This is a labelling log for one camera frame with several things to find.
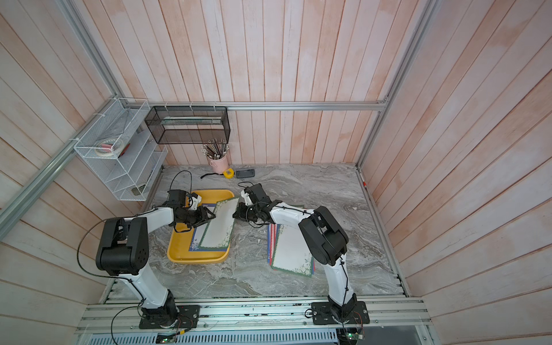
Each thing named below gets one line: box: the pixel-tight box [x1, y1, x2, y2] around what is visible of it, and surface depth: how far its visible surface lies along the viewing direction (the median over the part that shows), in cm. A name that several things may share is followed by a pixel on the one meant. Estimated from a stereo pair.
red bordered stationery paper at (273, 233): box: [270, 223, 277, 266], surface depth 93 cm
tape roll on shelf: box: [94, 138, 125, 157], surface depth 74 cm
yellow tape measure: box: [222, 167, 236, 179], surface depth 117 cm
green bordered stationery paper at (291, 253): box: [270, 224, 315, 278], surface depth 88 cm
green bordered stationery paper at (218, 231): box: [199, 196, 240, 249], surface depth 94 cm
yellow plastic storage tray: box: [167, 189, 236, 264], surface depth 90 cm
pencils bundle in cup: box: [200, 138, 230, 160], surface depth 113 cm
